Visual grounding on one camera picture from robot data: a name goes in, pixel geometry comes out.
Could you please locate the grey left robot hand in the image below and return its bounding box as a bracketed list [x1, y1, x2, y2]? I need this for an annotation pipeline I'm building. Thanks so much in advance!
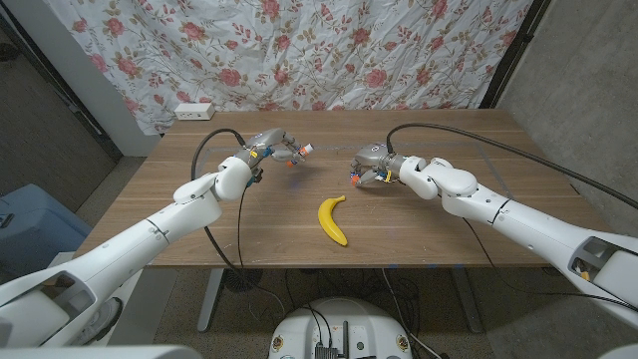
[234, 128, 307, 169]

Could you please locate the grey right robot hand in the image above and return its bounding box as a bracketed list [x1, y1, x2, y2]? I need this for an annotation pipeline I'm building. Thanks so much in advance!
[348, 143, 405, 188]

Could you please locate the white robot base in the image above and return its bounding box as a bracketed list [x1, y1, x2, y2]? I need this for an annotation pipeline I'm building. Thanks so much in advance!
[268, 297, 414, 359]

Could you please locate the yellow toy banana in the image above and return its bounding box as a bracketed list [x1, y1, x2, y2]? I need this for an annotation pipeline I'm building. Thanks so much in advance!
[317, 194, 349, 247]

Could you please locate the white power strip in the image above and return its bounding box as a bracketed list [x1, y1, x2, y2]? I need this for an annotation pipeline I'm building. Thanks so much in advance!
[173, 102, 216, 122]

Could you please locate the floral backdrop cloth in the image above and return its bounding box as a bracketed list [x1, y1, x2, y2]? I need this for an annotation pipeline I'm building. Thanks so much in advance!
[44, 0, 534, 137]

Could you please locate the grey table leg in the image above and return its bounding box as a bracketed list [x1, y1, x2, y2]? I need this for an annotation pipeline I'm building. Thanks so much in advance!
[451, 268, 483, 334]
[196, 268, 225, 334]

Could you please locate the black backdrop stand pole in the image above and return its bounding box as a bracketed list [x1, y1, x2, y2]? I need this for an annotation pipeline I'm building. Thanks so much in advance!
[478, 0, 553, 110]

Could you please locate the grey sneaker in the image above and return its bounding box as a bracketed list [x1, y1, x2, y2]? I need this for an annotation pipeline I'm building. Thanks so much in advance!
[82, 297, 124, 346]

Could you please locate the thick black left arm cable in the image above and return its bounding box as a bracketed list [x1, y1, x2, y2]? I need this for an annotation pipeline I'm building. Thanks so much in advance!
[189, 128, 286, 320]

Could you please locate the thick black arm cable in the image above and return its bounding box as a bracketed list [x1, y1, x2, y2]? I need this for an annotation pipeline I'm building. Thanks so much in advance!
[386, 122, 638, 209]
[189, 128, 286, 320]

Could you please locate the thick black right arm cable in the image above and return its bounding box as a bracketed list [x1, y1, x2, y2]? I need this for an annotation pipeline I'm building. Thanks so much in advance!
[386, 122, 638, 209]

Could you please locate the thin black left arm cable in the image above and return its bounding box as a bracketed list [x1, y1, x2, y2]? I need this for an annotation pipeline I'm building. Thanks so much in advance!
[235, 182, 250, 270]

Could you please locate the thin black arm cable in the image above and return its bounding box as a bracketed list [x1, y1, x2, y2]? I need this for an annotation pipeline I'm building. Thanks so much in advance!
[235, 182, 250, 270]
[462, 217, 638, 314]

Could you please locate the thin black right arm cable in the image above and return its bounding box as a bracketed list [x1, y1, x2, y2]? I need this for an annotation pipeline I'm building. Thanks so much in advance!
[462, 217, 638, 314]

